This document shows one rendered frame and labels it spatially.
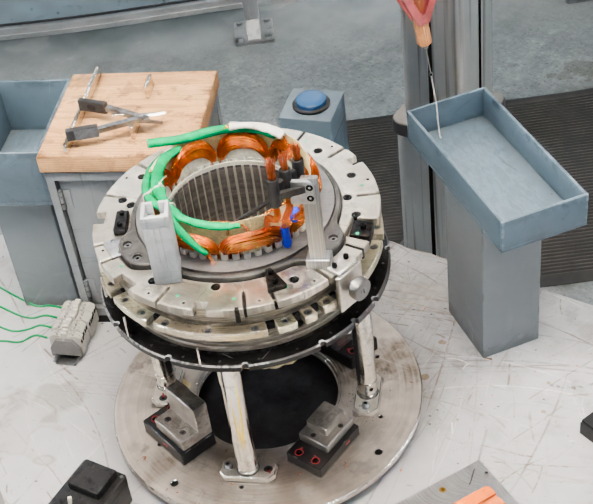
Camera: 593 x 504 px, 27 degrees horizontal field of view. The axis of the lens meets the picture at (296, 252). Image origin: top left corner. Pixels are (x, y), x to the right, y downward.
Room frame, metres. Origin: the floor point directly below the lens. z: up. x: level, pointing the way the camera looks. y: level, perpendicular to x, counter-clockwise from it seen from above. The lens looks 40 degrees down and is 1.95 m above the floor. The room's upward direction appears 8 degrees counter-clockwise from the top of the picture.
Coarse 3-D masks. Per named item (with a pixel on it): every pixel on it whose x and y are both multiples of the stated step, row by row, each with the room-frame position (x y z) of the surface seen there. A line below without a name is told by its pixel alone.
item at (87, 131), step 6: (84, 126) 1.30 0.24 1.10; (90, 126) 1.30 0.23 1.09; (96, 126) 1.29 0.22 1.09; (66, 132) 1.29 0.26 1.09; (72, 132) 1.29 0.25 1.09; (78, 132) 1.29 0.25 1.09; (84, 132) 1.29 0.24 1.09; (90, 132) 1.29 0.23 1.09; (96, 132) 1.29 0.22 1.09; (72, 138) 1.29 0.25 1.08; (78, 138) 1.29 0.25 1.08; (84, 138) 1.29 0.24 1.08
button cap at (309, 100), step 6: (312, 90) 1.39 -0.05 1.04; (300, 96) 1.38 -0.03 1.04; (306, 96) 1.37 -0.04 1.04; (312, 96) 1.37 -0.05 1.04; (318, 96) 1.37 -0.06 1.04; (324, 96) 1.37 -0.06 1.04; (300, 102) 1.36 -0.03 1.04; (306, 102) 1.36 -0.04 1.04; (312, 102) 1.36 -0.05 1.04; (318, 102) 1.36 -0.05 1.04; (324, 102) 1.36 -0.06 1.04; (300, 108) 1.36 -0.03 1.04; (306, 108) 1.35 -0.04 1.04; (312, 108) 1.35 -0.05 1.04; (318, 108) 1.35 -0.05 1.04
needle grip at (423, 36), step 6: (414, 0) 1.24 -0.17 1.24; (420, 0) 1.24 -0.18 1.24; (420, 6) 1.24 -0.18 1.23; (420, 12) 1.24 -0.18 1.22; (414, 24) 1.25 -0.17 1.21; (426, 24) 1.24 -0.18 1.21; (420, 30) 1.24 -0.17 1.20; (426, 30) 1.24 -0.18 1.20; (420, 36) 1.24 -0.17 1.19; (426, 36) 1.24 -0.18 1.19; (420, 42) 1.24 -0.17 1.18; (426, 42) 1.24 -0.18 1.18
